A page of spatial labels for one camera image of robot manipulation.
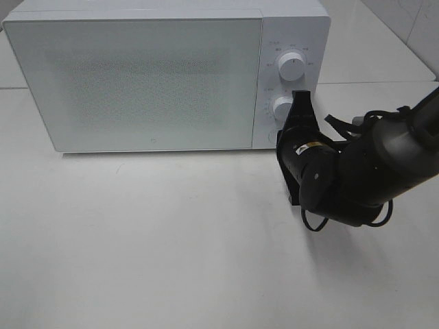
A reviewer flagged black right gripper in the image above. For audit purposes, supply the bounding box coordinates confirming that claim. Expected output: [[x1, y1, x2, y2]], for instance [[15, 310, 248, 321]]
[[276, 90, 326, 206]]

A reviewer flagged white dial knob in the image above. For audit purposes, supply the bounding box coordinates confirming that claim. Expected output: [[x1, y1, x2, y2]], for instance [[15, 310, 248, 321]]
[[271, 96, 293, 121], [277, 51, 305, 82]]

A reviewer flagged round white door button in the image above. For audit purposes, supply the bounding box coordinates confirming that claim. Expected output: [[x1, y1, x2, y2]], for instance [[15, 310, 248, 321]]
[[268, 129, 278, 147]]

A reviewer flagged white microwave door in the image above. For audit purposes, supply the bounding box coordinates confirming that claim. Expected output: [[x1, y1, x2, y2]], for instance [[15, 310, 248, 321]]
[[5, 19, 261, 153]]

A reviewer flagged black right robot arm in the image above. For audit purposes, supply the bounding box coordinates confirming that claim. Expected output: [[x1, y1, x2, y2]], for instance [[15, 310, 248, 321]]
[[276, 90, 438, 227]]

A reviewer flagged white microwave oven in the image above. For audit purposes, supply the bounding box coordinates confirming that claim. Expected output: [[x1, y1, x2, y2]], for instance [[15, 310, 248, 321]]
[[2, 1, 331, 149]]

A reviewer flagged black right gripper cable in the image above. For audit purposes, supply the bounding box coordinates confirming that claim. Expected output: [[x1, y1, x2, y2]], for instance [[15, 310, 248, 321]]
[[300, 106, 412, 232]]

